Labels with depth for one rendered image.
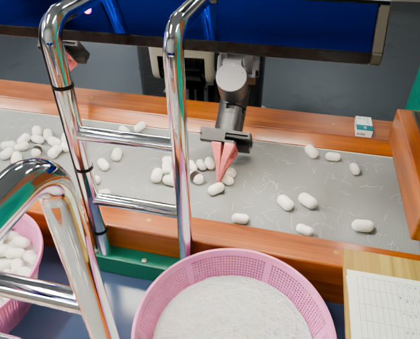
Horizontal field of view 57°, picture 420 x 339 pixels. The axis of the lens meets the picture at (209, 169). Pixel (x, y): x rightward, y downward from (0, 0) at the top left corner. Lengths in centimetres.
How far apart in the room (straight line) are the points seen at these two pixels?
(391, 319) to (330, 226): 21
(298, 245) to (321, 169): 25
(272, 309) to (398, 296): 18
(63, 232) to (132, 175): 57
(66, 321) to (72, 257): 42
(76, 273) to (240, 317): 35
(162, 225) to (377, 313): 35
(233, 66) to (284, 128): 25
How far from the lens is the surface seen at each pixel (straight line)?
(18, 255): 74
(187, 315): 60
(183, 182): 53
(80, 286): 32
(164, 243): 68
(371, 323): 58
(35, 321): 73
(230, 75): 73
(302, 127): 94
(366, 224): 73
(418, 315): 61
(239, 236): 65
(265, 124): 94
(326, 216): 75
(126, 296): 71
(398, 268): 66
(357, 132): 94
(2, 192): 22
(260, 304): 62
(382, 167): 91
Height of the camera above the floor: 125
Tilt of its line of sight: 38 degrees down
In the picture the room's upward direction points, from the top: 1 degrees counter-clockwise
